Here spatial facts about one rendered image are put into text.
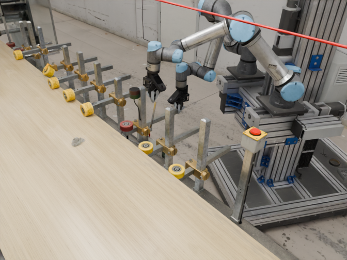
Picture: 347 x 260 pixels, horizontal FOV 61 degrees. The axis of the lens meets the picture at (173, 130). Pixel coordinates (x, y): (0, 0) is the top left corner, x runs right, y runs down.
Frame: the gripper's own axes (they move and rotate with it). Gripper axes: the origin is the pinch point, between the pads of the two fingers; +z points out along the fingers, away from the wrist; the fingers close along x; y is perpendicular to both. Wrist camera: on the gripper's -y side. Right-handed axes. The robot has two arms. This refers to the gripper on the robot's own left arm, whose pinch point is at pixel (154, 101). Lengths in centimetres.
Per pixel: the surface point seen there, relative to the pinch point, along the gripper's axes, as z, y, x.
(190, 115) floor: 106, 89, -131
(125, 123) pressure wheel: 12.6, 5.1, 17.5
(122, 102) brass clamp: 8.6, 21.4, 9.2
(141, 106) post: 0.0, -0.4, 9.5
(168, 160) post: 23.6, -26.9, 9.0
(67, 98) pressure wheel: 12, 51, 33
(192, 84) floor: 109, 151, -194
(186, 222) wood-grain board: 8, -72, 39
